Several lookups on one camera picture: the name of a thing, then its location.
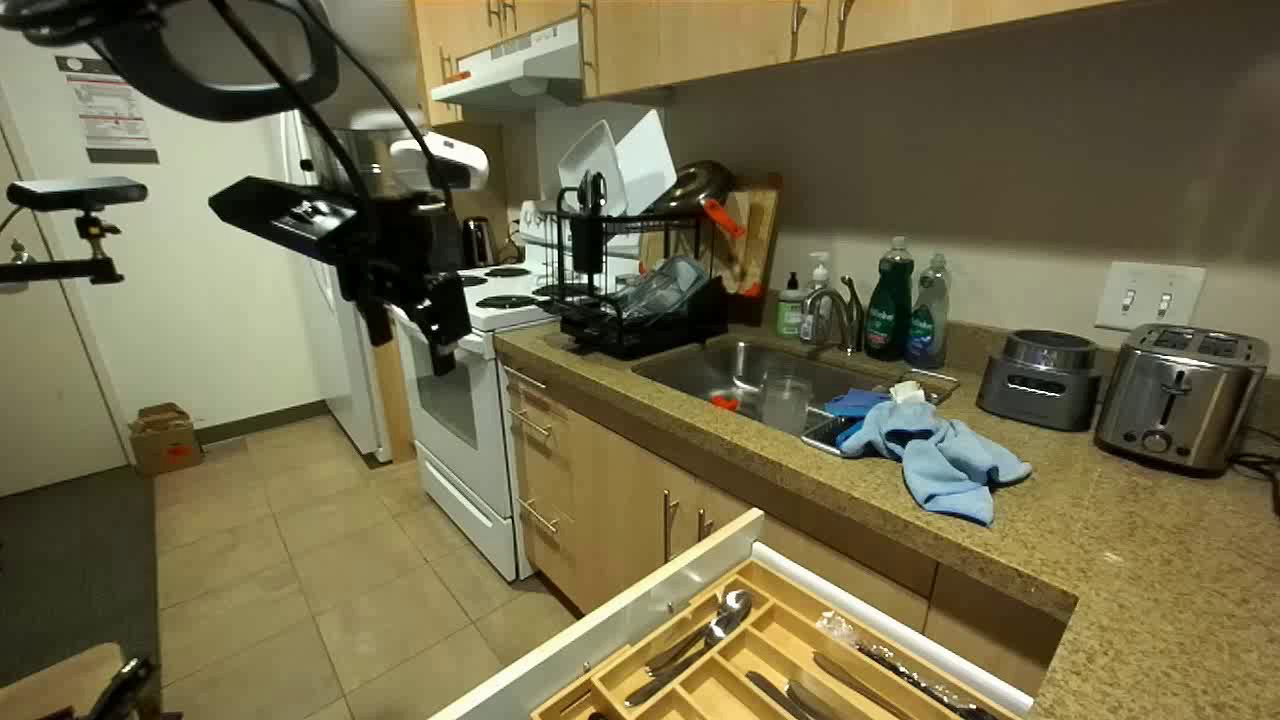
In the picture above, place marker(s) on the light wood kitchen drawer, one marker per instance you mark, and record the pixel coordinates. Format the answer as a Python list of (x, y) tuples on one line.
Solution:
[(642, 603)]

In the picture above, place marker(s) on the clear drinking glass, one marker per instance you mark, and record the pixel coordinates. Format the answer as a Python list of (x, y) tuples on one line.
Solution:
[(787, 405)]

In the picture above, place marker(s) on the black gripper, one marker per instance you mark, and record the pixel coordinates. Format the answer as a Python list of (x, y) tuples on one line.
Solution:
[(400, 255)]

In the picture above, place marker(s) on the dark grey floor mat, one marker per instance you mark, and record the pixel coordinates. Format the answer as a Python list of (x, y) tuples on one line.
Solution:
[(67, 575)]

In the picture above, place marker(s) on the stainless steel sink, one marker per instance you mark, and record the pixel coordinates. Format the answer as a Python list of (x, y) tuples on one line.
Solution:
[(692, 366)]

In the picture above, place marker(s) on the white light switch plate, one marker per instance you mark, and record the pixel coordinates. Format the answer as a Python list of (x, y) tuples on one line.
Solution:
[(1149, 298)]

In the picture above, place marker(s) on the black kettle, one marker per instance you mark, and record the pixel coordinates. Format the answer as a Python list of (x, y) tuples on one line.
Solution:
[(477, 243)]

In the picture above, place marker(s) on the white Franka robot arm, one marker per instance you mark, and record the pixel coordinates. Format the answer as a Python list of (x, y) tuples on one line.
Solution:
[(435, 163)]

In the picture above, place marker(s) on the silver metal spoon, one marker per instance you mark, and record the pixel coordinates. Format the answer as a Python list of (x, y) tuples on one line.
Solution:
[(728, 608)]

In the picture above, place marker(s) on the white refrigerator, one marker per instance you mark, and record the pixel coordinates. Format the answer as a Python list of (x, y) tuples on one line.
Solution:
[(348, 387)]

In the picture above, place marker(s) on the white electric stove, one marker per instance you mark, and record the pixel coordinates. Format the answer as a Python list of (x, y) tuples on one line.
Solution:
[(464, 453)]

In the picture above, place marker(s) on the small green soap bottle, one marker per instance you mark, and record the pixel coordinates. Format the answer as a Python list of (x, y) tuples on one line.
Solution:
[(789, 317)]

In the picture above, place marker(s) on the metal sink faucet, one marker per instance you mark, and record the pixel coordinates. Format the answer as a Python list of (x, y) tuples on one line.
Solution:
[(834, 313)]

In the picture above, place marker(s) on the light wood wall cabinets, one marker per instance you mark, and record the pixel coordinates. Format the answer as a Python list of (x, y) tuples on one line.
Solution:
[(692, 41)]

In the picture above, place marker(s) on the silver two-slot toaster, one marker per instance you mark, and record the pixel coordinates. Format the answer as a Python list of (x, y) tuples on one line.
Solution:
[(1183, 400)]

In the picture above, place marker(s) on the small cardboard box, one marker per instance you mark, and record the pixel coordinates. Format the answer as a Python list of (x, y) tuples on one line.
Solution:
[(162, 442)]

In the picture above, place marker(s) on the light wood base cabinet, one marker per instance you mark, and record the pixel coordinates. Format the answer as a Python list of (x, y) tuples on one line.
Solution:
[(601, 505)]

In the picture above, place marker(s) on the small red dish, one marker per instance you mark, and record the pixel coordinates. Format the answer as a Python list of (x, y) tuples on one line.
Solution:
[(723, 396)]

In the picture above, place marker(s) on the black frying pan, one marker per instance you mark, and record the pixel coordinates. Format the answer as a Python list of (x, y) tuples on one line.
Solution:
[(707, 187)]

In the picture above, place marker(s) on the green dish soap bottle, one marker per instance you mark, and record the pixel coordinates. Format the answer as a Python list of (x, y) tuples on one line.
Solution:
[(888, 306)]

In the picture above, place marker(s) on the dark blue sponge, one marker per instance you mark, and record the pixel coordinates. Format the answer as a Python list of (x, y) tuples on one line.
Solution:
[(846, 405)]

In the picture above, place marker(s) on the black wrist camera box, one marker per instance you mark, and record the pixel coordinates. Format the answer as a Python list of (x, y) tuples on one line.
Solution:
[(280, 212)]

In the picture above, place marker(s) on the grey plastic container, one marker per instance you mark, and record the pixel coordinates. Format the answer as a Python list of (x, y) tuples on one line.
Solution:
[(667, 287)]

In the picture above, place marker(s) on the black camera on stand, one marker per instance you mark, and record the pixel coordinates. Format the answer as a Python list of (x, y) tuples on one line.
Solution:
[(83, 193)]

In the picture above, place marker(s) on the clear blue soap bottle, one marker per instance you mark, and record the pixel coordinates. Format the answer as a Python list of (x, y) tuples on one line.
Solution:
[(925, 327)]

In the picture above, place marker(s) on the wooden cutting board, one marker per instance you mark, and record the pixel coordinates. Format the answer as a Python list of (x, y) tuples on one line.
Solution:
[(763, 243)]

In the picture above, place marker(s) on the white plastic cutting board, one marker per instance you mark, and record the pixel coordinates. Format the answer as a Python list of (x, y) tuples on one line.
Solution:
[(633, 152)]

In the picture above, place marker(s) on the bamboo cutlery organizer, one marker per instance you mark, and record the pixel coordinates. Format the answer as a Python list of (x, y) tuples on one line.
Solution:
[(787, 618)]

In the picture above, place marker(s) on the white range hood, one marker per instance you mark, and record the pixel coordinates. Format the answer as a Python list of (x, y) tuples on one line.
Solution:
[(520, 64)]

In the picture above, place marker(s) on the light blue cloth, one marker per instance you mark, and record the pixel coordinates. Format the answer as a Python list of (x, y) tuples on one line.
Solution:
[(932, 463)]

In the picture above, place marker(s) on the small black countertop appliance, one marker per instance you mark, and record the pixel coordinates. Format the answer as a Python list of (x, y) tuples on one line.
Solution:
[(1043, 381)]

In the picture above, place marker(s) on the light wood chair back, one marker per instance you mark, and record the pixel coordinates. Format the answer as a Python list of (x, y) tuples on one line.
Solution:
[(63, 680)]

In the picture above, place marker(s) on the white paper door sign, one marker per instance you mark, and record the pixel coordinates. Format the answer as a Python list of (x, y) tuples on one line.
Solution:
[(113, 114)]

